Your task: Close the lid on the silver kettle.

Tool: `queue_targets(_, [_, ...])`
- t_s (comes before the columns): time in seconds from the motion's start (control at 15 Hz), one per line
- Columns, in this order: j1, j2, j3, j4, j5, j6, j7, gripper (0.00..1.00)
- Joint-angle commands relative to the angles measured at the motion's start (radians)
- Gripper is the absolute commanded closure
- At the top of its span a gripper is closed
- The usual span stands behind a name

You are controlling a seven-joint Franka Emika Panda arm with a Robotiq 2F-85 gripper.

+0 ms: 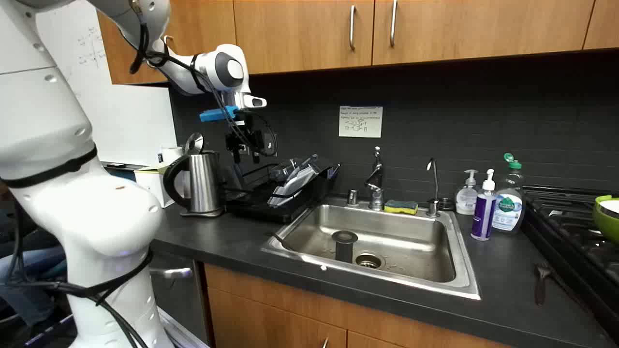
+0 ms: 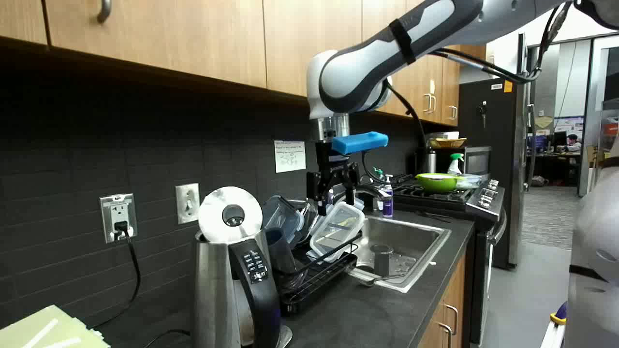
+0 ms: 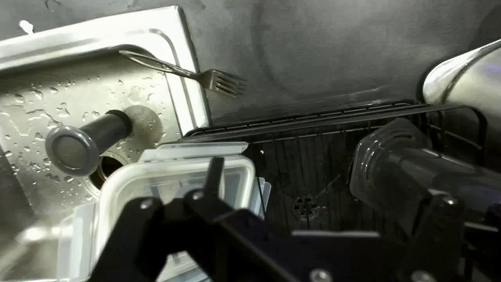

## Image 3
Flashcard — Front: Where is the black plastic cup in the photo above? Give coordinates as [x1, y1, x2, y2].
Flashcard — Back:
[347, 118, 501, 228]

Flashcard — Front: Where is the silver metal fork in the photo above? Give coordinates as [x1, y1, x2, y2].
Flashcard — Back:
[115, 47, 250, 99]

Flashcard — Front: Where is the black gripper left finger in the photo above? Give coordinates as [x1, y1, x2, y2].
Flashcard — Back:
[89, 188, 299, 282]

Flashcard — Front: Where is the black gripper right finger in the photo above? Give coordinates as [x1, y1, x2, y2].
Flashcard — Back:
[400, 190, 466, 282]

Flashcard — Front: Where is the stainless steel sink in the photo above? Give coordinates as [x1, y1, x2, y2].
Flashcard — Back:
[0, 5, 211, 282]

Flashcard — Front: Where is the silver kettle lid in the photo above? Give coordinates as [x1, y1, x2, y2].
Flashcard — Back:
[421, 36, 501, 124]

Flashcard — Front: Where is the black dish rack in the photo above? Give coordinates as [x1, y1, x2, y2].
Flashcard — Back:
[184, 99, 490, 239]

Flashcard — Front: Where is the clear white-rimmed plastic container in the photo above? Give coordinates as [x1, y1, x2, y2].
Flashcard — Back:
[54, 140, 274, 282]

